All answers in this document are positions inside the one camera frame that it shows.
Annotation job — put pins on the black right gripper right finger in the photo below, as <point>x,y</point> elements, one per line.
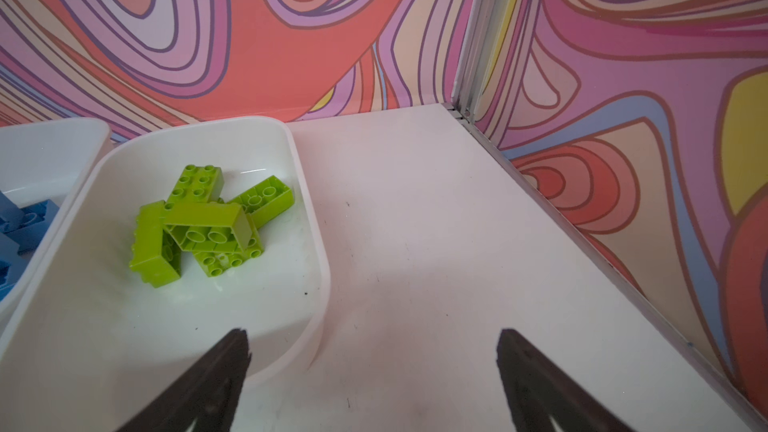
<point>541,397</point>

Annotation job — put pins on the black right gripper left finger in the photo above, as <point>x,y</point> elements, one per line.
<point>205,397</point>

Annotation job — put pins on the green lego brick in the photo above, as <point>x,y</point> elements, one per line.
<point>156,257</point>
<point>266,200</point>
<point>208,227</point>
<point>214,264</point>
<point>198,184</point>

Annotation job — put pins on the blue lego brick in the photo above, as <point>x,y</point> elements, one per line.
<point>12,264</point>
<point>37,219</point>
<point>11,215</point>

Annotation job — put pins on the white right plastic bin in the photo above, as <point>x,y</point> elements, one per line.
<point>91,344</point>

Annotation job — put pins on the white plastic bin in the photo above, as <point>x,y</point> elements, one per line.
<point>47,161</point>
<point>91,344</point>

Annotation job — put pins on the white middle plastic bin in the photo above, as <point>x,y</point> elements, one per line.
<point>47,161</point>

